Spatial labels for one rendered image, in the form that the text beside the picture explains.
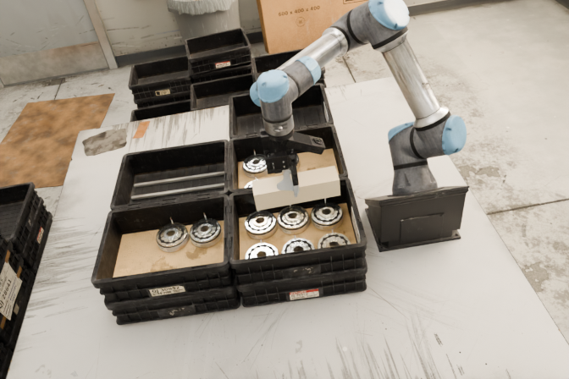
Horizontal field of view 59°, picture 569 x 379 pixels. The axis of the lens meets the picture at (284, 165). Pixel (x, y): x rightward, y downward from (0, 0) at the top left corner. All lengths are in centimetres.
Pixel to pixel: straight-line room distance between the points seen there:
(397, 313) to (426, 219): 31
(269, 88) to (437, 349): 87
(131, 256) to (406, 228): 89
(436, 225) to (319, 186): 49
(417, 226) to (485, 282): 26
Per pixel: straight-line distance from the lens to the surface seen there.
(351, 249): 146
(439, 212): 168
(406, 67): 156
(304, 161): 189
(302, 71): 126
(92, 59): 476
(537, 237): 285
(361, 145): 215
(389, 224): 165
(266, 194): 138
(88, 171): 237
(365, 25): 154
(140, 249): 173
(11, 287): 252
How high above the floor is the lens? 204
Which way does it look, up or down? 40 degrees down
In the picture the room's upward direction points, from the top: 9 degrees counter-clockwise
